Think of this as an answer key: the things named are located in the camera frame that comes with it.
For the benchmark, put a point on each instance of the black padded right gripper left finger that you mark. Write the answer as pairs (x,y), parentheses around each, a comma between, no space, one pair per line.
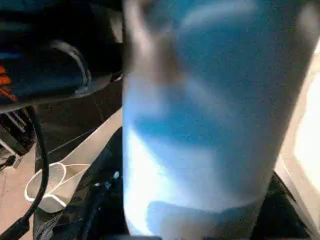
(100,207)

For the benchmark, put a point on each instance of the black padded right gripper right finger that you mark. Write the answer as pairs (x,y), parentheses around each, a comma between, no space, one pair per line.
(280,215)

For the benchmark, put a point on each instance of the black glossy mat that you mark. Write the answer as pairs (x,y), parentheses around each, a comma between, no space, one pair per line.
(75,125)

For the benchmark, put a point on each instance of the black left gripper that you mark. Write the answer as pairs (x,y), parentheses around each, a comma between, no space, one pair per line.
(45,75)

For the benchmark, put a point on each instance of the white plastic table leg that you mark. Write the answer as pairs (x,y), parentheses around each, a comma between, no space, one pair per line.
(200,125)

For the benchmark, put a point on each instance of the white plastic table top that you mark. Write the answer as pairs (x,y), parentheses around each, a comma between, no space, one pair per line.
(55,190)

